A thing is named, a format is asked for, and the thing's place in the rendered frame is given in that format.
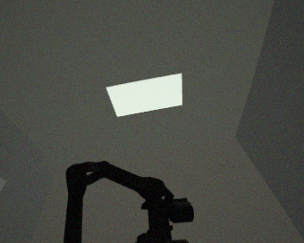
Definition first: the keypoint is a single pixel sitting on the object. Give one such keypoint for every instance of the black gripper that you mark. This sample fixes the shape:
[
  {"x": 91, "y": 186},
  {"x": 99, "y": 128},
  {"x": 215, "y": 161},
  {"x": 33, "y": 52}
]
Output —
[{"x": 163, "y": 232}]

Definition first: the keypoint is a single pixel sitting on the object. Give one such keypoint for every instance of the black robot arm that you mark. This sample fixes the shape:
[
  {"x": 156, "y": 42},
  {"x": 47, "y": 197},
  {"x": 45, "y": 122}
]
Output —
[{"x": 149, "y": 188}]

